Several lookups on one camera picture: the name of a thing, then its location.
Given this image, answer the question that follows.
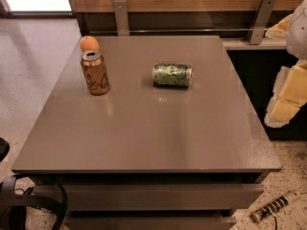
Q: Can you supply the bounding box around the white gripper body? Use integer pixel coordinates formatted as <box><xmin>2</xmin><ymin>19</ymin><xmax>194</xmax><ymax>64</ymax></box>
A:
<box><xmin>286</xmin><ymin>0</ymin><xmax>307</xmax><ymax>59</ymax></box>

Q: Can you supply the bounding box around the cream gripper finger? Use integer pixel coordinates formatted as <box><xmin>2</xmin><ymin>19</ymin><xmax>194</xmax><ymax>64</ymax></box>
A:
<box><xmin>264</xmin><ymin>60</ymin><xmax>307</xmax><ymax>128</ymax></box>
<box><xmin>265</xmin><ymin>14</ymin><xmax>293</xmax><ymax>39</ymax></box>

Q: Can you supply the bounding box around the green soda can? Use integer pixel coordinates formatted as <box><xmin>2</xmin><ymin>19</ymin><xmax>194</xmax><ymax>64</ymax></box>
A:
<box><xmin>153</xmin><ymin>63</ymin><xmax>194</xmax><ymax>88</ymax></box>

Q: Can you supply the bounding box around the copper orange soda can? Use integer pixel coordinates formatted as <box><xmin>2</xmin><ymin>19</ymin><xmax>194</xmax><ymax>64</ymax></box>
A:
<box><xmin>81</xmin><ymin>51</ymin><xmax>110</xmax><ymax>95</ymax></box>

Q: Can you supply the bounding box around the grey drawer cabinet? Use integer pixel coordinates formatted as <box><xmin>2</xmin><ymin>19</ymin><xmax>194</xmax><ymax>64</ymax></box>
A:
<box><xmin>12</xmin><ymin>36</ymin><xmax>281</xmax><ymax>230</ymax></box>

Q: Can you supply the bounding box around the orange fruit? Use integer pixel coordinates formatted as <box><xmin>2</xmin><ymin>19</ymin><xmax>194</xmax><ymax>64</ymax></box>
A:
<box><xmin>80</xmin><ymin>35</ymin><xmax>100</xmax><ymax>52</ymax></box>

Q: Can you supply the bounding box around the right metal bracket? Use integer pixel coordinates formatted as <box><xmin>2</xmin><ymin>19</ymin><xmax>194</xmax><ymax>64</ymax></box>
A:
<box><xmin>247</xmin><ymin>0</ymin><xmax>276</xmax><ymax>45</ymax></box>

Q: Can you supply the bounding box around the metal bracket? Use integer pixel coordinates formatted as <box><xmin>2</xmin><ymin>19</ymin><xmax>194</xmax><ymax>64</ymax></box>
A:
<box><xmin>247</xmin><ymin>0</ymin><xmax>276</xmax><ymax>45</ymax></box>
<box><xmin>113</xmin><ymin>0</ymin><xmax>130</xmax><ymax>36</ymax></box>

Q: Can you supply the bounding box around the left metal bracket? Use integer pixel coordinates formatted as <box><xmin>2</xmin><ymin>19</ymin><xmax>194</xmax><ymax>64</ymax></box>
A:
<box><xmin>113</xmin><ymin>0</ymin><xmax>130</xmax><ymax>36</ymax></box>

